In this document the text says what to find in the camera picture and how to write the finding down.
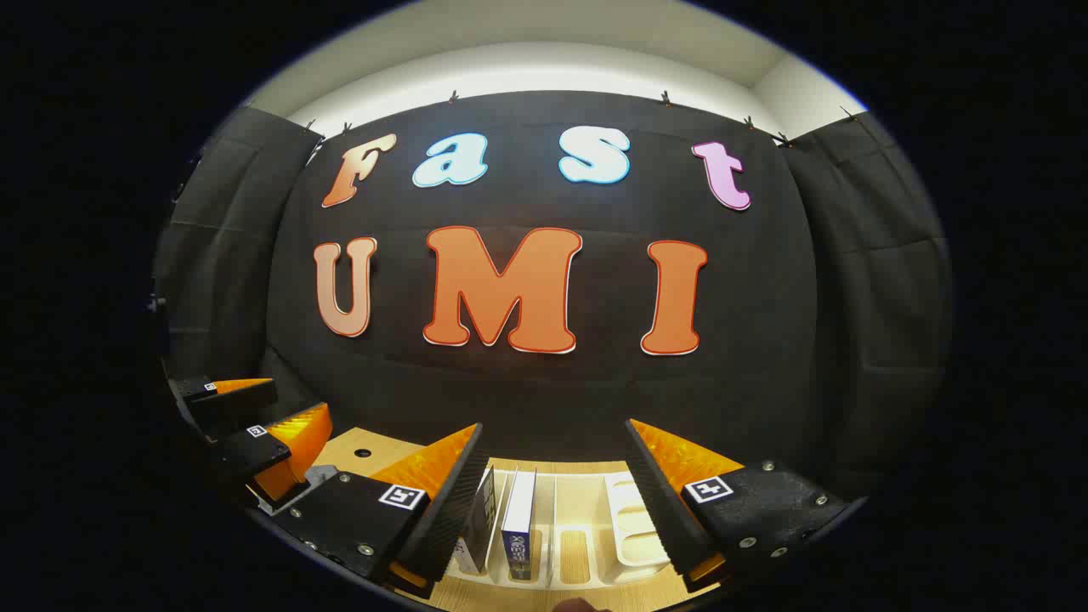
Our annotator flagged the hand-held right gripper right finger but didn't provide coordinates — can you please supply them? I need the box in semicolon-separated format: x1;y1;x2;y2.
623;418;853;596

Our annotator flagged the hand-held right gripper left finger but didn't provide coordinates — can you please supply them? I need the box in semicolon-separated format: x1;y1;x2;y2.
276;422;491;600

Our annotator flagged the white-bordered dark cover book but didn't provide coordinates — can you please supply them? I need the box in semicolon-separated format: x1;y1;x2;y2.
455;466;497;573

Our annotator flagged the white bookshelf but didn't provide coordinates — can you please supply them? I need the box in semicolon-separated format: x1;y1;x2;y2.
442;466;681;592

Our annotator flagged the blue cover book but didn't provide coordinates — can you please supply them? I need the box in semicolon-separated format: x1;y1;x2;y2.
501;470;537;581

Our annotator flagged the black backdrop cloth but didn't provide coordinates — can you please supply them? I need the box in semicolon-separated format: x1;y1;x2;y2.
151;89;953;502

